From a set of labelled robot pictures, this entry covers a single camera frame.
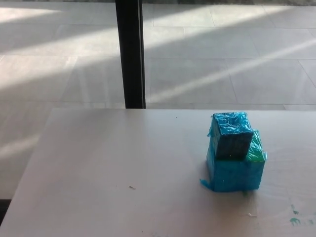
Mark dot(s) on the black window frame post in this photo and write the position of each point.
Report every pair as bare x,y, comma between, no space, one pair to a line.
130,54

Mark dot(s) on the big blue wrapped cube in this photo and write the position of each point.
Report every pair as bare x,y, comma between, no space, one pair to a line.
234,175

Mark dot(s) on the small blue cube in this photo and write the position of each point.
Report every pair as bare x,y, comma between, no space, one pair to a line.
232,135

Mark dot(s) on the clear tape scrap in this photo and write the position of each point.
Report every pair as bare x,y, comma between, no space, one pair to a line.
251,214

